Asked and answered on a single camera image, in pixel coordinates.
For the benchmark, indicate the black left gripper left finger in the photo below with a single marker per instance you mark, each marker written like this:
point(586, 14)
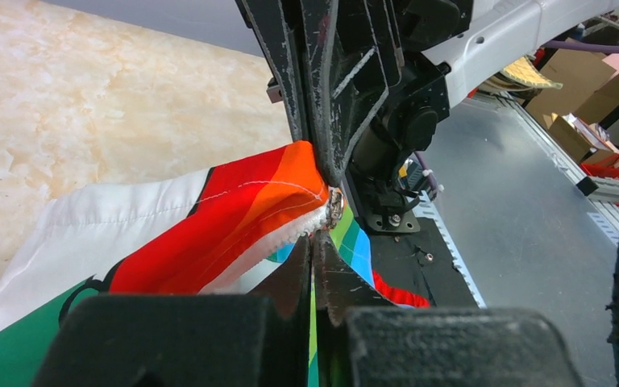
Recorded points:
point(257, 339)

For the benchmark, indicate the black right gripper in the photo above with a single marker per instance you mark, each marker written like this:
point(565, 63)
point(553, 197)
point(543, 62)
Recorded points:
point(355, 51)

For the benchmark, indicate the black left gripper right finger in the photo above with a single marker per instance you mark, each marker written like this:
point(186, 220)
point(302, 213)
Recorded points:
point(366, 340)

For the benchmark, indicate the white colourful cartoon jacket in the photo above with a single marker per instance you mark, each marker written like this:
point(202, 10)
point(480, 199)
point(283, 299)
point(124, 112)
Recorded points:
point(222, 229)

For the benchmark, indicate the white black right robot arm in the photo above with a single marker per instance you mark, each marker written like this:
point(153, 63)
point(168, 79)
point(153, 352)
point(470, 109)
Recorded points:
point(435, 80)

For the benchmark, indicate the brown cardboard boxes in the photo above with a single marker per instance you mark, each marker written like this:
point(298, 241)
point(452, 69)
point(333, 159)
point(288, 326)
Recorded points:
point(589, 93)

